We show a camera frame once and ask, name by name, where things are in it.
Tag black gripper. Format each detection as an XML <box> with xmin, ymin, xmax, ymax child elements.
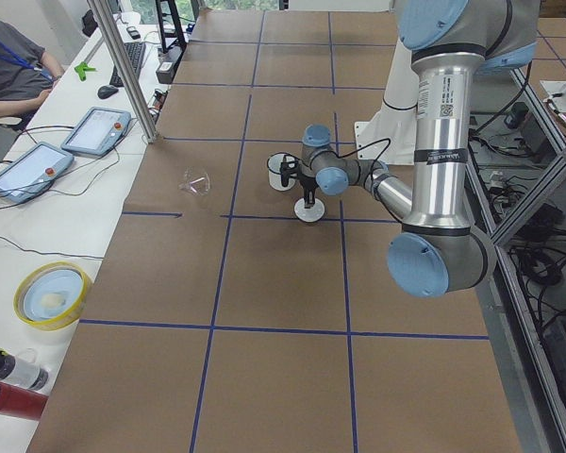
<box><xmin>296</xmin><ymin>164</ymin><xmax>318</xmax><ymax>209</ymax></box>

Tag white round lid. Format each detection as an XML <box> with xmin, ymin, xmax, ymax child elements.
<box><xmin>294</xmin><ymin>198</ymin><xmax>325</xmax><ymax>223</ymax></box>

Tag clear glass funnel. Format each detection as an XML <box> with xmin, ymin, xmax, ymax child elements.
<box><xmin>178</xmin><ymin>167</ymin><xmax>211</xmax><ymax>196</ymax></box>

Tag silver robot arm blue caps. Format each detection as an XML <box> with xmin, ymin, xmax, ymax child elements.
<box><xmin>280</xmin><ymin>1</ymin><xmax>541</xmax><ymax>297</ymax></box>

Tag white enamel mug blue rim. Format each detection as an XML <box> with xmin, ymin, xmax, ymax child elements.
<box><xmin>267</xmin><ymin>153</ymin><xmax>295</xmax><ymax>192</ymax></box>

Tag black power adapter box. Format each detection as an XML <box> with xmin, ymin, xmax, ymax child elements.
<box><xmin>156</xmin><ymin>47</ymin><xmax>182</xmax><ymax>84</ymax></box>

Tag teach pendant tablet far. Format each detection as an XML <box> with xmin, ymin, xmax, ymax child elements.
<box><xmin>60</xmin><ymin>107</ymin><xmax>132</xmax><ymax>157</ymax></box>

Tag teach pendant tablet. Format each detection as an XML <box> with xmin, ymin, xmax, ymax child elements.
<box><xmin>0</xmin><ymin>142</ymin><xmax>74</xmax><ymax>203</ymax></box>
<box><xmin>60</xmin><ymin>107</ymin><xmax>132</xmax><ymax>157</ymax></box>

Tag black keyboard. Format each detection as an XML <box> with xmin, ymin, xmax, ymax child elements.
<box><xmin>108</xmin><ymin>41</ymin><xmax>147</xmax><ymax>89</ymax></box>

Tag black computer mouse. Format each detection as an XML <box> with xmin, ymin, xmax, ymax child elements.
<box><xmin>97</xmin><ymin>85</ymin><xmax>119</xmax><ymax>100</ymax></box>

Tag green plastic clip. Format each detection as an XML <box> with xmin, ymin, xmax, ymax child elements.
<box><xmin>75</xmin><ymin>61</ymin><xmax>96</xmax><ymax>81</ymax></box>

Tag yellow tape roll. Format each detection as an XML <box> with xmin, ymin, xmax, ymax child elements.
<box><xmin>13</xmin><ymin>261</ymin><xmax>93</xmax><ymax>331</ymax></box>

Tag teach pendant tablet near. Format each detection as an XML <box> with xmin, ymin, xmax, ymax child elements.
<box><xmin>0</xmin><ymin>142</ymin><xmax>74</xmax><ymax>203</ymax></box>

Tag white plate in roll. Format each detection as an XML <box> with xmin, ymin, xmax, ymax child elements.
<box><xmin>23</xmin><ymin>269</ymin><xmax>84</xmax><ymax>322</ymax></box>

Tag seated person grey shirt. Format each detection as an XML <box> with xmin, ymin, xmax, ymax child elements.
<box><xmin>0</xmin><ymin>21</ymin><xmax>64</xmax><ymax>130</ymax></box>

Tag red cylinder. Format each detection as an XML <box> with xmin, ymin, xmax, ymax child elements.
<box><xmin>0</xmin><ymin>381</ymin><xmax>48</xmax><ymax>421</ymax></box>

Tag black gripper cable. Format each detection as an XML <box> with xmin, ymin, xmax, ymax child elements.
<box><xmin>277</xmin><ymin>138</ymin><xmax>391</xmax><ymax>188</ymax></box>

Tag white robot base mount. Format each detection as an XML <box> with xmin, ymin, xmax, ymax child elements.
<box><xmin>355</xmin><ymin>40</ymin><xmax>419</xmax><ymax>165</ymax></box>

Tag aluminium frame post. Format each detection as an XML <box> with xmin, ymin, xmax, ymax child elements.
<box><xmin>88</xmin><ymin>0</ymin><xmax>158</xmax><ymax>143</ymax></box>

